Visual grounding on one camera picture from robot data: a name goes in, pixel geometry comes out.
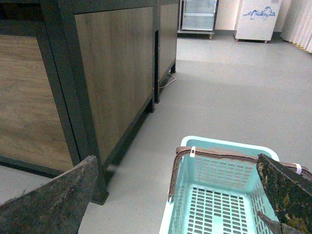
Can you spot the white chest freezer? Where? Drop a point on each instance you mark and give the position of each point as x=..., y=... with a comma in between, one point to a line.
x=256, y=20

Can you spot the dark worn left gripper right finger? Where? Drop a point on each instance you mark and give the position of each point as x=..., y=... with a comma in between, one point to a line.
x=289, y=194

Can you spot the brown basket handle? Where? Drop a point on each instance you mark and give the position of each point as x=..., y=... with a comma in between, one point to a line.
x=182, y=151

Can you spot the wooden produce display stand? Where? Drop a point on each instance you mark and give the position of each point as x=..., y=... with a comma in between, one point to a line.
x=75, y=77

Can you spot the white curtain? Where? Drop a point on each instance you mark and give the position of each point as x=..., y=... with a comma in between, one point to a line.
x=297, y=28

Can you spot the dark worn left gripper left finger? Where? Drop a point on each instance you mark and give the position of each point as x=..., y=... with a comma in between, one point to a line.
x=56, y=207

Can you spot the glass door refrigerator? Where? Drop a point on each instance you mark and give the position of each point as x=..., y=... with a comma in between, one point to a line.
x=197, y=17

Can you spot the light blue plastic basket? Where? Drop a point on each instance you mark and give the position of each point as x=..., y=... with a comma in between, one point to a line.
x=218, y=196

